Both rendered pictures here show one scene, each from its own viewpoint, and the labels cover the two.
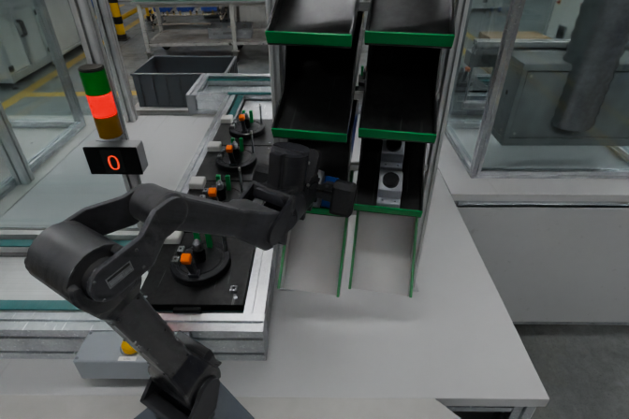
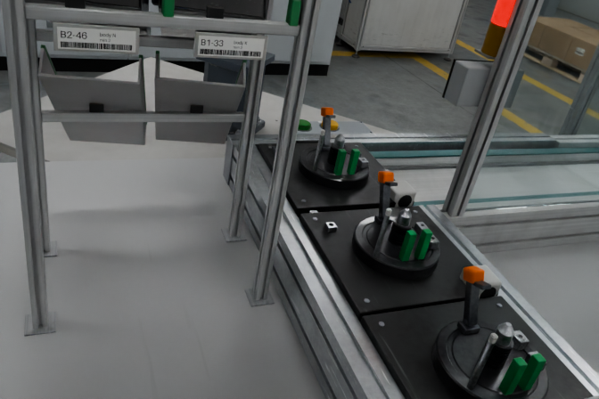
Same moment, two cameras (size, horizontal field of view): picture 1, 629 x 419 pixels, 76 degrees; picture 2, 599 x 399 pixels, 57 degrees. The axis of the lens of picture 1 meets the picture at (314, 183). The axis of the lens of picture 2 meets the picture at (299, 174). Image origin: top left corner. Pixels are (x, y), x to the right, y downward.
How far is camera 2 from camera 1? 1.57 m
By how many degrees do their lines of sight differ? 113
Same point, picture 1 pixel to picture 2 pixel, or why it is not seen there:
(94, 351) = (354, 125)
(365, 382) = (120, 166)
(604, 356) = not seen: outside the picture
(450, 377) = not seen: hidden behind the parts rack
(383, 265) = (102, 130)
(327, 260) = (176, 126)
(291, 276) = (216, 137)
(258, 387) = (220, 161)
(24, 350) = not seen: hidden behind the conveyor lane
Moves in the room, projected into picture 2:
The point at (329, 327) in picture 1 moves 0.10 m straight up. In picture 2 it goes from (163, 199) to (166, 155)
